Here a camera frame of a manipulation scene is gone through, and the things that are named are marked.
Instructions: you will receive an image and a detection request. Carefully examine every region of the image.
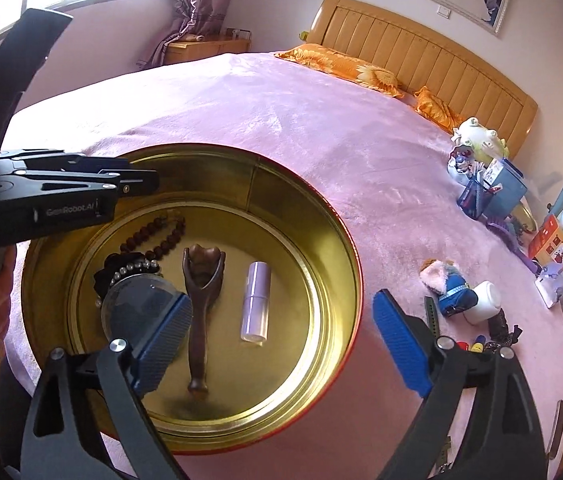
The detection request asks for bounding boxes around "person's left hand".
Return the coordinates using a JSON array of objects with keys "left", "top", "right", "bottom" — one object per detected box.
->
[{"left": 0, "top": 247, "right": 18, "bottom": 332}]

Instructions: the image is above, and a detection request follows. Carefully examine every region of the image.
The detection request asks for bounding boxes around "orange printed box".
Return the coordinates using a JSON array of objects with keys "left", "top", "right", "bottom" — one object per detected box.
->
[{"left": 527, "top": 214, "right": 563, "bottom": 273}]

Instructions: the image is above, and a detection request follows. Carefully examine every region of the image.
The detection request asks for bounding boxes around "lavender tube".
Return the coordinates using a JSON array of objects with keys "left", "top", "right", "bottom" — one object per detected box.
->
[{"left": 239, "top": 261, "right": 272, "bottom": 347}]

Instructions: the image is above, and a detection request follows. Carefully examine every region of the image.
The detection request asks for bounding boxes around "white cup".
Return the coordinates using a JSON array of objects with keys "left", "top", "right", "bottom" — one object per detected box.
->
[{"left": 464, "top": 280, "right": 502, "bottom": 326}]

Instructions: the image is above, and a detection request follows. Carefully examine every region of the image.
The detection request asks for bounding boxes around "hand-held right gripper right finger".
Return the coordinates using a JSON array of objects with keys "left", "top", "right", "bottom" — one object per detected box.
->
[{"left": 372, "top": 288, "right": 547, "bottom": 480}]

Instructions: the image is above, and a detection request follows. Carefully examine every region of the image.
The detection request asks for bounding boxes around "wooden nightstand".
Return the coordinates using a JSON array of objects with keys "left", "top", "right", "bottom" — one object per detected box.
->
[{"left": 164, "top": 35, "right": 252, "bottom": 66}]

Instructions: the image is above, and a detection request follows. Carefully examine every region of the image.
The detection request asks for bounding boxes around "dark red bead bracelet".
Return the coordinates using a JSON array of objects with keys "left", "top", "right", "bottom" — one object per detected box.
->
[{"left": 119, "top": 212, "right": 187, "bottom": 263}]

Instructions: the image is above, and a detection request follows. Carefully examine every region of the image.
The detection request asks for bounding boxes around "tissue pack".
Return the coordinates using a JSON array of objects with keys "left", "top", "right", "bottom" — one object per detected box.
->
[{"left": 534, "top": 265, "right": 563, "bottom": 309}]

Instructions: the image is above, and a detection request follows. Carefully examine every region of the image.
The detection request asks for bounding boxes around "wooden bed headboard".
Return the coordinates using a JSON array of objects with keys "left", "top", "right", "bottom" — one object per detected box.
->
[{"left": 306, "top": 0, "right": 539, "bottom": 148}]

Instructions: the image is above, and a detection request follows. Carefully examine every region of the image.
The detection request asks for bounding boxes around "small orange floral pillow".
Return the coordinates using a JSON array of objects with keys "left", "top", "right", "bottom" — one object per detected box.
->
[{"left": 411, "top": 86, "right": 465, "bottom": 133}]

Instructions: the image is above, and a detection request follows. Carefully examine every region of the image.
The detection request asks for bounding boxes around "purple curtain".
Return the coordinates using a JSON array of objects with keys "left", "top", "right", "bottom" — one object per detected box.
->
[{"left": 136, "top": 0, "right": 242, "bottom": 68}]

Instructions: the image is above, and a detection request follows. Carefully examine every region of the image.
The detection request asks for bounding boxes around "brown wooden massager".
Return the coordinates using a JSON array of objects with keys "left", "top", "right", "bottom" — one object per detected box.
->
[{"left": 182, "top": 244, "right": 226, "bottom": 398}]

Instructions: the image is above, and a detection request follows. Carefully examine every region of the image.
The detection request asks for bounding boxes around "black hair claw clip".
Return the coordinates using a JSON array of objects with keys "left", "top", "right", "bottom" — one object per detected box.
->
[{"left": 490, "top": 308, "right": 512, "bottom": 341}]

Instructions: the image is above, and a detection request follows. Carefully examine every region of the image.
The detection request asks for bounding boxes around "blue mesh pen holder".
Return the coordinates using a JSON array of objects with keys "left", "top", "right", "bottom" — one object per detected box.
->
[{"left": 456, "top": 175, "right": 495, "bottom": 221}]

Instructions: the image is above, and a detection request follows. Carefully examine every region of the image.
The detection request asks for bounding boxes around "pale green frog plush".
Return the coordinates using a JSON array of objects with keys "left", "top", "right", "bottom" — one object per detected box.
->
[{"left": 451, "top": 116, "right": 509, "bottom": 163}]

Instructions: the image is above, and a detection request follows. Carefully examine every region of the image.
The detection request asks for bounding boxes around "blue cardboard box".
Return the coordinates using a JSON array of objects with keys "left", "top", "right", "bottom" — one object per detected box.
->
[{"left": 481, "top": 157, "right": 529, "bottom": 218}]

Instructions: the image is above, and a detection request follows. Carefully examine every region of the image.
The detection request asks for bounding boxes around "gold round tin lid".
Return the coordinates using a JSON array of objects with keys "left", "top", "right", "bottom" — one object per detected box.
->
[{"left": 511, "top": 200, "right": 539, "bottom": 236}]

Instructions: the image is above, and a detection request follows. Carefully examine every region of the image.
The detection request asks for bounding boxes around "blue plush doll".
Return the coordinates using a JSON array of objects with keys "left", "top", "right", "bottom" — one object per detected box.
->
[{"left": 420, "top": 258, "right": 479, "bottom": 318}]

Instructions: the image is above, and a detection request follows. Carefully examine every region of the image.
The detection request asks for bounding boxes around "grey round compact case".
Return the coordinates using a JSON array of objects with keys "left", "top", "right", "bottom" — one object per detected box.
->
[{"left": 100, "top": 275, "right": 187, "bottom": 348}]

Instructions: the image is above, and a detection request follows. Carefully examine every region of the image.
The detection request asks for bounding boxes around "red round tin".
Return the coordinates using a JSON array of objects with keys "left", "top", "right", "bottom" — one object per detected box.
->
[{"left": 20, "top": 143, "right": 365, "bottom": 456}]

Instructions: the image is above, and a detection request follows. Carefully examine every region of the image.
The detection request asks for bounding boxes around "smartphone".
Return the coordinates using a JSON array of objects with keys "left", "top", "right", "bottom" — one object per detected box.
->
[{"left": 551, "top": 400, "right": 563, "bottom": 448}]

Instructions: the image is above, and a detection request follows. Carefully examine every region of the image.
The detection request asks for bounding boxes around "large orange floral pillow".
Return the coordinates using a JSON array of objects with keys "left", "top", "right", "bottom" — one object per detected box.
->
[{"left": 274, "top": 42, "right": 407, "bottom": 98}]

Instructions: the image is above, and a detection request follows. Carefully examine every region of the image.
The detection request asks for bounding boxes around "black bow hair clip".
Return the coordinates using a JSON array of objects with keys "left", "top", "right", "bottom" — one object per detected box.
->
[{"left": 92, "top": 254, "right": 165, "bottom": 306}]

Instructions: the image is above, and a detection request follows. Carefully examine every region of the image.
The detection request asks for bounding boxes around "green wrist watch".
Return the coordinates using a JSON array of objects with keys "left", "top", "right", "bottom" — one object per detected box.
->
[{"left": 424, "top": 296, "right": 455, "bottom": 473}]

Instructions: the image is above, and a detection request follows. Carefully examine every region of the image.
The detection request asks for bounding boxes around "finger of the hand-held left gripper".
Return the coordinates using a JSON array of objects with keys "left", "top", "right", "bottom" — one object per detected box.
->
[
  {"left": 26, "top": 154, "right": 133, "bottom": 176},
  {"left": 32, "top": 169, "right": 160, "bottom": 197}
]

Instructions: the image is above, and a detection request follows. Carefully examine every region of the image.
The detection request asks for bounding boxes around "purple comb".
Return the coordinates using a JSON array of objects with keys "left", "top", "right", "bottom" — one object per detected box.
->
[{"left": 486, "top": 215, "right": 537, "bottom": 273}]

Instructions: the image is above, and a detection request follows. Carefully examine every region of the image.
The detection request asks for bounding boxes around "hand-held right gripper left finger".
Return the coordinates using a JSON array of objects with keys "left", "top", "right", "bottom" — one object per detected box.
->
[{"left": 20, "top": 292, "right": 195, "bottom": 480}]

